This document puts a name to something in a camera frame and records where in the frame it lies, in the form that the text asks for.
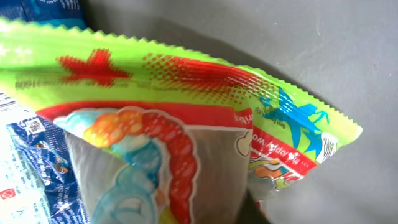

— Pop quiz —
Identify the blue Oreo cookie pack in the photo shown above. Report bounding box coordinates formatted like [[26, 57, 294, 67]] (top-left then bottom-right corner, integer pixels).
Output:
[[1, 0, 90, 224]]

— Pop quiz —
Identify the grey plastic mesh basket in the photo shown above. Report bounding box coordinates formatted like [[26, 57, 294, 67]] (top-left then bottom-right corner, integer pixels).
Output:
[[82, 0, 397, 223]]

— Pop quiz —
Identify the green Haribo gummy bag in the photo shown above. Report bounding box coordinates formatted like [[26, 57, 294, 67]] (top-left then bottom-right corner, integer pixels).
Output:
[[1, 20, 362, 223]]

